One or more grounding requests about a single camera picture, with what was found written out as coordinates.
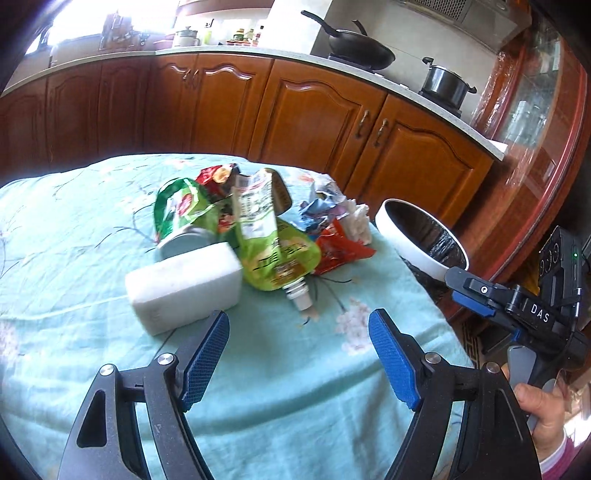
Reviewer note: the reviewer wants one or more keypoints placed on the person's right hand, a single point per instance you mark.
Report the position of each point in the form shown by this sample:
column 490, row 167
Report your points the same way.
column 545, row 408

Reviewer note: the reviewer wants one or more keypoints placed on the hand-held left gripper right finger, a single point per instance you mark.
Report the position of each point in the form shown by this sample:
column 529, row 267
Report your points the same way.
column 392, row 355

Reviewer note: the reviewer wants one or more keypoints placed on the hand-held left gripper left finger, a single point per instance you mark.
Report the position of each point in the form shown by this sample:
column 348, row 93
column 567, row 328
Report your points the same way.
column 207, row 355

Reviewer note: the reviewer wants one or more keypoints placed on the steel cooking pot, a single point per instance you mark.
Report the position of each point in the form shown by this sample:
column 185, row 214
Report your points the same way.
column 443, row 83

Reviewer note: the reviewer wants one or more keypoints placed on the range hood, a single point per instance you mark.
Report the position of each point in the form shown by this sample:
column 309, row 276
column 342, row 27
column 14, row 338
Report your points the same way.
column 457, row 18

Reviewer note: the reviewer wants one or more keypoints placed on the row of seasoning bottles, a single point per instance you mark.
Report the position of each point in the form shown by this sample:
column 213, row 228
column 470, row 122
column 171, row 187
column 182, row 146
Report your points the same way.
column 247, row 37

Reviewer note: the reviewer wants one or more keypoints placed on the blue white wrapper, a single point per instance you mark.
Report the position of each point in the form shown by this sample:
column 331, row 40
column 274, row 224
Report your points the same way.
column 318, row 205

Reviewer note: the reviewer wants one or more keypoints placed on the white trash bin black liner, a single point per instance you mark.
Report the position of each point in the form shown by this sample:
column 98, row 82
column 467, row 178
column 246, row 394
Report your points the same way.
column 392, row 230

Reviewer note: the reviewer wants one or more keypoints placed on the silver kettle pot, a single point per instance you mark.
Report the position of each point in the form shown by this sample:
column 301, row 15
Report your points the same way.
column 186, row 38

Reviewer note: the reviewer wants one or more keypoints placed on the white sponge block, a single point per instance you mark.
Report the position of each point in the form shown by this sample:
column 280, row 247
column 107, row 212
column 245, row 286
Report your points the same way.
column 184, row 288

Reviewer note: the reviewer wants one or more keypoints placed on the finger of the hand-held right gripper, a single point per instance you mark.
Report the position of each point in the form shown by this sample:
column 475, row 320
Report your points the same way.
column 471, row 303
column 475, row 284

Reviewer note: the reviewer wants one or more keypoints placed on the gas stove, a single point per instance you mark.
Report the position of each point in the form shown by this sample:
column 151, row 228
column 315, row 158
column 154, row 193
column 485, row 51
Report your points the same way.
column 406, row 81

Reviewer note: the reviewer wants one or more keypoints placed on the wooden kitchen cabinet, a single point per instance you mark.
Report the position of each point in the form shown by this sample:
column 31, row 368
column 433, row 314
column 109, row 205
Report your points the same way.
column 300, row 115

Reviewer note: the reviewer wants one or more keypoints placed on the red wooden glass door cabinet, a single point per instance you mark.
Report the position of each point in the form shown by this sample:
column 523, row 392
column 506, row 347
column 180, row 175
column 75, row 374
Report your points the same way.
column 531, row 115

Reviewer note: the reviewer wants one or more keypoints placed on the red yellow snack packet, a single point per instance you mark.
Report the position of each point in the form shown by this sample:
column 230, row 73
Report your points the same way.
column 210, row 177

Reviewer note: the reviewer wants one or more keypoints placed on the red foil packet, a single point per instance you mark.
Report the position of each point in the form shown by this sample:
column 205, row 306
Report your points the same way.
column 339, row 251

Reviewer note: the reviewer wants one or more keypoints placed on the person's right forearm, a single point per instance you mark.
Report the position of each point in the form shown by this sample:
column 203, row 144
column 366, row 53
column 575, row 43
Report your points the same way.
column 556, row 461

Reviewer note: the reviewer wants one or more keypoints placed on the white crumpled tissue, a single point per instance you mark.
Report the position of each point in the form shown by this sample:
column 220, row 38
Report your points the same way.
column 360, row 221

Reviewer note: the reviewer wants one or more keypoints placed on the speckled kitchen countertop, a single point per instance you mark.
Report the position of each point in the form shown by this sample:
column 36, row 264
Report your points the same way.
column 277, row 55

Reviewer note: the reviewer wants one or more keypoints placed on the green snack bag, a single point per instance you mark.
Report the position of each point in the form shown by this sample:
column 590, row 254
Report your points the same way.
column 182, row 203

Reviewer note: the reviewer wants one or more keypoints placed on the teal floral tablecloth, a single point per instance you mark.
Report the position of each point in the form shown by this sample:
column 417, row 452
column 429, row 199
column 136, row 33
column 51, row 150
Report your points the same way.
column 69, row 258

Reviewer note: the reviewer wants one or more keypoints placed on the green spouted pouch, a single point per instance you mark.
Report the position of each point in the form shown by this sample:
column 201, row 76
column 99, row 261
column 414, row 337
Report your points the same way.
column 277, row 258

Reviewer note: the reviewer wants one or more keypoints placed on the grey round tin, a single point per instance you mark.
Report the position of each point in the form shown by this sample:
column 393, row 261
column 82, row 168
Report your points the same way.
column 187, row 240

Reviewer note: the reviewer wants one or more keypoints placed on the black wok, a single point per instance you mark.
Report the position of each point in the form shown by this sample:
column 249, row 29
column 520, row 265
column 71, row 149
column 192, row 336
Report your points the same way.
column 360, row 48

